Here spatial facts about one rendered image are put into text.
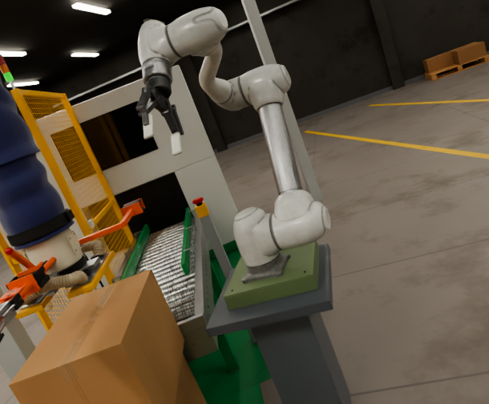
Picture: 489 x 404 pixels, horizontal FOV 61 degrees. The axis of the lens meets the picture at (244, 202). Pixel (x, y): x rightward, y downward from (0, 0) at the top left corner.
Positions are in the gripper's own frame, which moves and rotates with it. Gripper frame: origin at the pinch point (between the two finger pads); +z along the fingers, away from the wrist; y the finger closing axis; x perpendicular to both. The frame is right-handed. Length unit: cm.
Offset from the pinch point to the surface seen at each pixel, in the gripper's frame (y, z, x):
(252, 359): -161, 67, -56
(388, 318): -178, 56, 28
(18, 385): -11, 60, -71
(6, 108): 11, -27, -53
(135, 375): -28, 62, -37
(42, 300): -15, 33, -66
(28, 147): 2, -16, -53
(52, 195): -9, -2, -54
